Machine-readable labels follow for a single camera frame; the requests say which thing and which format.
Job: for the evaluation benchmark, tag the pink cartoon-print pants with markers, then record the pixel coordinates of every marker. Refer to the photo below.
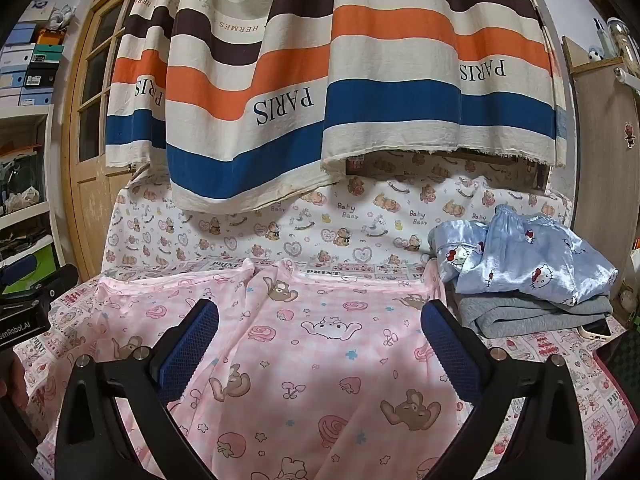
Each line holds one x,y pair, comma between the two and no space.
320,360

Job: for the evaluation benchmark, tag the clear glass jar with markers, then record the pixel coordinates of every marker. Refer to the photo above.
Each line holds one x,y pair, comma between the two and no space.
617,37

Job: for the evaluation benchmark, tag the stack of storage boxes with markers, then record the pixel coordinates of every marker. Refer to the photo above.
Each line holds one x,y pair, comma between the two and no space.
30,70

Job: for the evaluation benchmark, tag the white shelf unit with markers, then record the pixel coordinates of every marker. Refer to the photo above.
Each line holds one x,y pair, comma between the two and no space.
45,170

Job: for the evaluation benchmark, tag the red-print bed sheet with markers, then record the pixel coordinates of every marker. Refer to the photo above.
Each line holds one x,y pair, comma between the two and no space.
540,385

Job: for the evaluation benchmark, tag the blue satin cat-print pajamas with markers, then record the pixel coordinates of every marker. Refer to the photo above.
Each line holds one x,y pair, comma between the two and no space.
540,260

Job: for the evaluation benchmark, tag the wooden cabinet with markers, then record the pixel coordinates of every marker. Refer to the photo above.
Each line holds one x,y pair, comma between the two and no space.
605,160

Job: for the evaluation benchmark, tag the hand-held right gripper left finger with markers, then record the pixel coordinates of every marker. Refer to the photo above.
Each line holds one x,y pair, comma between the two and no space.
190,345

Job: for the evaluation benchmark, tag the white round toy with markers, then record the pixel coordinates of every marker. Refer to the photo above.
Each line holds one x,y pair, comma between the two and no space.
626,299

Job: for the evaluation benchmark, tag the white bear-print sheet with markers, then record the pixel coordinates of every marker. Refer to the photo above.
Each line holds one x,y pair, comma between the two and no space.
320,230

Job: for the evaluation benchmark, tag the wooden door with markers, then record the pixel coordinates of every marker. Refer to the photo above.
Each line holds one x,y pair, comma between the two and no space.
90,170

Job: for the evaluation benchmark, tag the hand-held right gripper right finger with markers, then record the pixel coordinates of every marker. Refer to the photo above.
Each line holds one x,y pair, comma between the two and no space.
445,345

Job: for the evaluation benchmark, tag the orange box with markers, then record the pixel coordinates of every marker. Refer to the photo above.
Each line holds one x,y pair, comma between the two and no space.
51,36

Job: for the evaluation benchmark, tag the white phone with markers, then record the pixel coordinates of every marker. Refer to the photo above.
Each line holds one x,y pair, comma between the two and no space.
597,331

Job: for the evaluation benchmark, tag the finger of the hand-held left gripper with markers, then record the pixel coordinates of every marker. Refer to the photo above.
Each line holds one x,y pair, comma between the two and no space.
17,271
57,280

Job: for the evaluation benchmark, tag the striped curtain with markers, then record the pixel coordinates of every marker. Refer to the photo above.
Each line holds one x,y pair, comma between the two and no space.
300,60

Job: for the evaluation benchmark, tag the grey folded garment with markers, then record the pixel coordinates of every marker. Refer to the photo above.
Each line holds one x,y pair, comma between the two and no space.
530,317

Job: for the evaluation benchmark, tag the small cartoon sticker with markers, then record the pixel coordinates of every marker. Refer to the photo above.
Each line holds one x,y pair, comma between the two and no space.
630,135

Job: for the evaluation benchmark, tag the small soccer ball toy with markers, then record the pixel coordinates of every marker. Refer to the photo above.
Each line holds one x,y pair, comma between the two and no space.
595,55

